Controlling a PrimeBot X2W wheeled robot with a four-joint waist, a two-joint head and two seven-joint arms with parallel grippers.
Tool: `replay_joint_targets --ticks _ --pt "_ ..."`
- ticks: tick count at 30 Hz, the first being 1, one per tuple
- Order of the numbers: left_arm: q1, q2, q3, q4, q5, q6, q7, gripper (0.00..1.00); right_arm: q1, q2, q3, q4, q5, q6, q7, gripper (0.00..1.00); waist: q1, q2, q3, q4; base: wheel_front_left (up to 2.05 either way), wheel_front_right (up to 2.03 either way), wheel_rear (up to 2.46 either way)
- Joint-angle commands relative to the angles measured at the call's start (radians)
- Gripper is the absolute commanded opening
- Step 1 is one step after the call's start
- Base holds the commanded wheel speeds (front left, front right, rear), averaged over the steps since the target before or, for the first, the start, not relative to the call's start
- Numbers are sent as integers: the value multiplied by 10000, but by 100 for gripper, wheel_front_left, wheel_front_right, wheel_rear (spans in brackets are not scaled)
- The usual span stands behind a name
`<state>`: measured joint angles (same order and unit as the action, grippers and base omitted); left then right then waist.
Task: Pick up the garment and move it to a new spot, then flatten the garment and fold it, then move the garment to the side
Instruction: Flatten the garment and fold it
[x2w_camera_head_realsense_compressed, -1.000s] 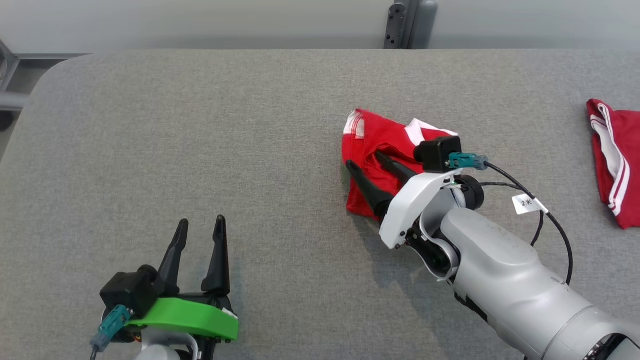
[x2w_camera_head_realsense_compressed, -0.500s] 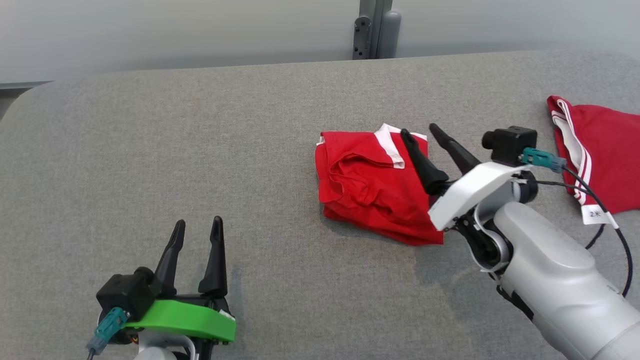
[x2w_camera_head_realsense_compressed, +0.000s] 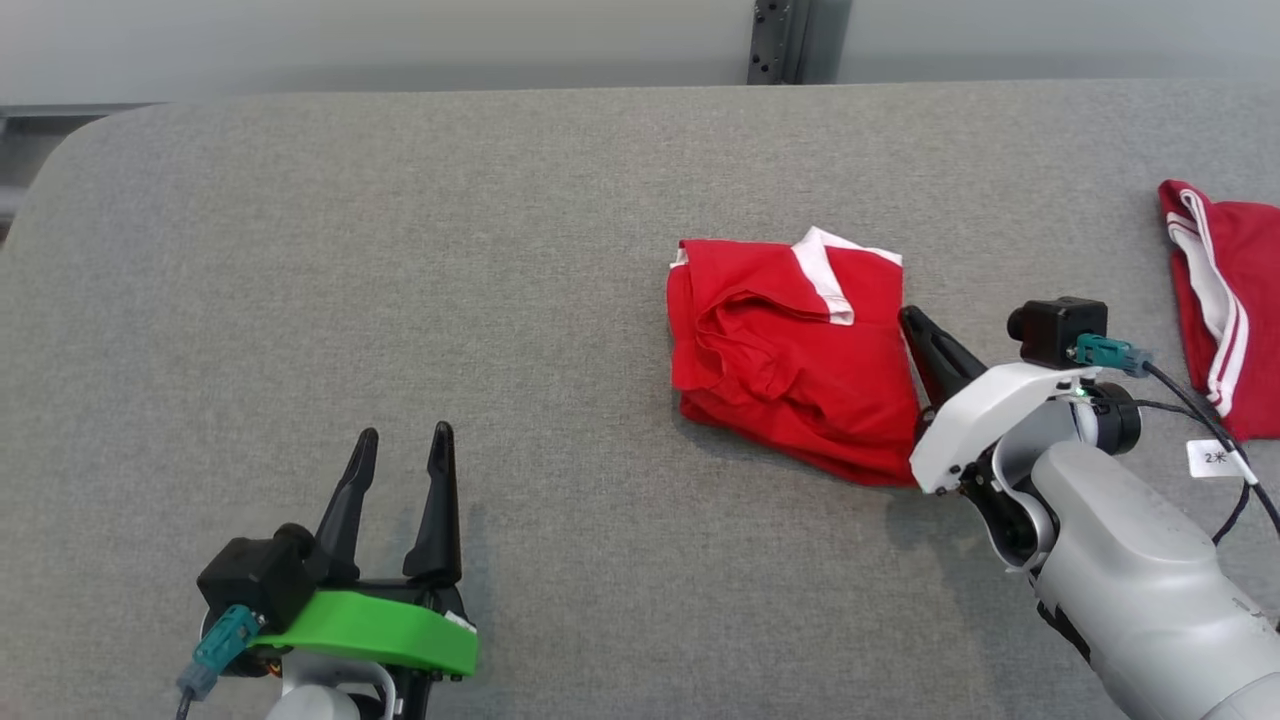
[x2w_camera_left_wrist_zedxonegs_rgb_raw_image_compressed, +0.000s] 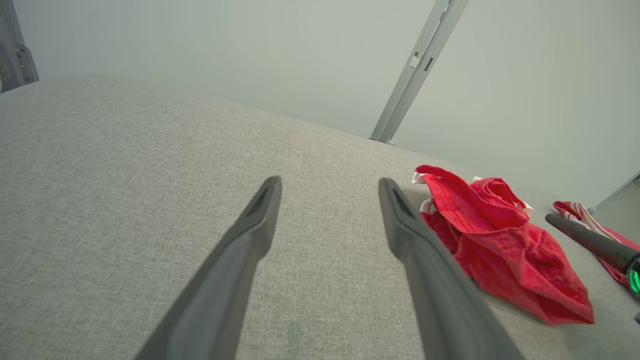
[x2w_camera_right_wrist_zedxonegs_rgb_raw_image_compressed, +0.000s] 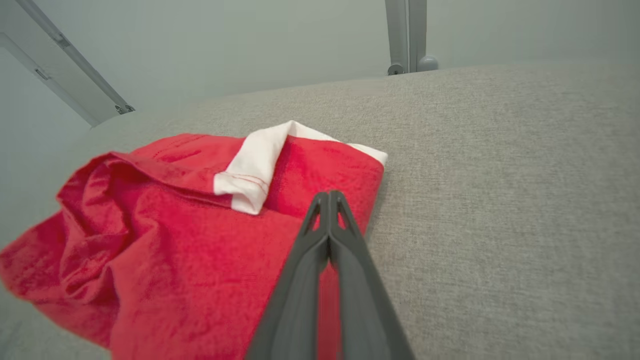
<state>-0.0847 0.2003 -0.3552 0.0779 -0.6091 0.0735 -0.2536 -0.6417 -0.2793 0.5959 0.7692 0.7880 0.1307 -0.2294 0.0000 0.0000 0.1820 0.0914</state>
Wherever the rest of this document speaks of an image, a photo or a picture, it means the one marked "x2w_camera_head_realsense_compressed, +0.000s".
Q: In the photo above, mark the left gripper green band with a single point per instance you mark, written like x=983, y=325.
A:
x=380, y=630

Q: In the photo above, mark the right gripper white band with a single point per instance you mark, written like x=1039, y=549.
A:
x=985, y=420

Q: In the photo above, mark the red garment with white collar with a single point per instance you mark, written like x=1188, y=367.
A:
x=780, y=370

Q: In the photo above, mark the red white striped sports garment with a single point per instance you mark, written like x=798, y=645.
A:
x=1255, y=300

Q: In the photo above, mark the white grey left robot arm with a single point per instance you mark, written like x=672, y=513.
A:
x=320, y=700

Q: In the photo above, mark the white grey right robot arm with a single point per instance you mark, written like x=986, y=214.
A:
x=1130, y=560

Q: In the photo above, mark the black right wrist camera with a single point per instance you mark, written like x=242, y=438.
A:
x=1055, y=330

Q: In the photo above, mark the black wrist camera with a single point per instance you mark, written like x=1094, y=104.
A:
x=255, y=580
x=1055, y=330

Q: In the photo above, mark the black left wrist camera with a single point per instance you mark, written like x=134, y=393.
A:
x=255, y=580

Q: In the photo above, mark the grey metal partition post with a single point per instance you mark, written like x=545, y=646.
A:
x=775, y=40

